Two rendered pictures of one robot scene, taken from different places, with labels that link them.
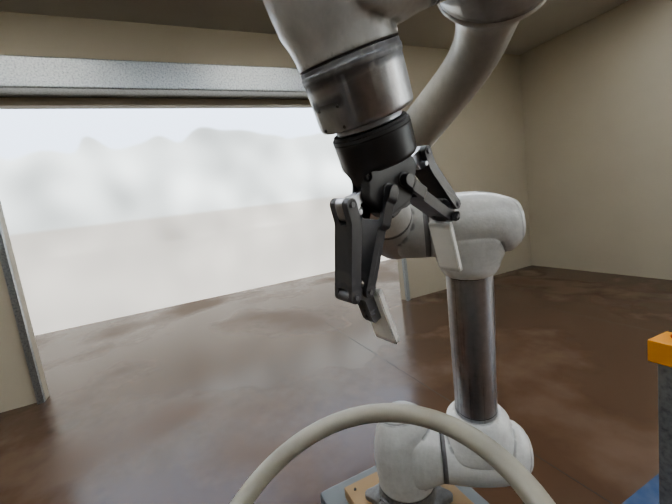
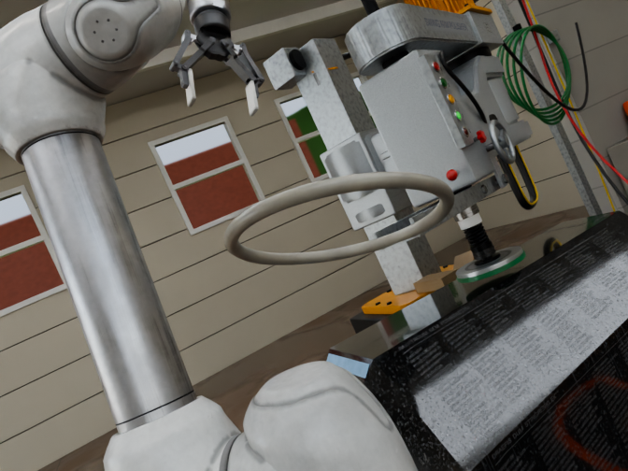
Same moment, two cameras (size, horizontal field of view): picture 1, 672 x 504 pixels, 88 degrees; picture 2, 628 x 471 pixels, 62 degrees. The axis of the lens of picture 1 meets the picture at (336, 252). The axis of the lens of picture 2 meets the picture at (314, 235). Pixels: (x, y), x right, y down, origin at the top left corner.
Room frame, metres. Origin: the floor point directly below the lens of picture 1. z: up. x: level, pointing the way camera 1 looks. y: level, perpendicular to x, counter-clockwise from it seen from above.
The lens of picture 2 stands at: (1.48, -0.01, 1.25)
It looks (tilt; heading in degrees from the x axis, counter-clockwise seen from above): 1 degrees down; 181
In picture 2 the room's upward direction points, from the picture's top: 25 degrees counter-clockwise
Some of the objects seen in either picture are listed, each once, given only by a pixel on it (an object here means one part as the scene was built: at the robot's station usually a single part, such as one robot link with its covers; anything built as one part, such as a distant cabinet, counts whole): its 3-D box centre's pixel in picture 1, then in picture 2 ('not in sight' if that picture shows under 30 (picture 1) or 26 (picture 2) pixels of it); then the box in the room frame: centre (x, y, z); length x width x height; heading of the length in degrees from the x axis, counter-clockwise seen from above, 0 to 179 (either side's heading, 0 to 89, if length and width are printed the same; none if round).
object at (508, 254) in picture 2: not in sight; (488, 262); (-0.18, 0.41, 0.92); 0.21 x 0.21 x 0.01
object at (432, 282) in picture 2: not in sight; (436, 281); (-0.86, 0.34, 0.81); 0.20 x 0.10 x 0.05; 30
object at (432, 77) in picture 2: not in sight; (446, 101); (-0.05, 0.46, 1.42); 0.08 x 0.03 x 0.28; 143
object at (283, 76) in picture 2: not in sight; (287, 67); (-1.07, 0.15, 2.00); 0.20 x 0.18 x 0.15; 22
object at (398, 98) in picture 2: not in sight; (438, 130); (-0.24, 0.46, 1.37); 0.36 x 0.22 x 0.45; 143
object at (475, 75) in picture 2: not in sight; (474, 122); (-0.49, 0.65, 1.35); 0.74 x 0.23 x 0.49; 143
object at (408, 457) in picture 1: (406, 444); (326, 463); (0.88, -0.12, 1.00); 0.18 x 0.16 x 0.22; 77
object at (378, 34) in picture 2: not in sight; (431, 48); (-0.46, 0.62, 1.66); 0.96 x 0.25 x 0.17; 143
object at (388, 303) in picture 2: not in sight; (420, 287); (-1.11, 0.30, 0.76); 0.49 x 0.49 x 0.05; 22
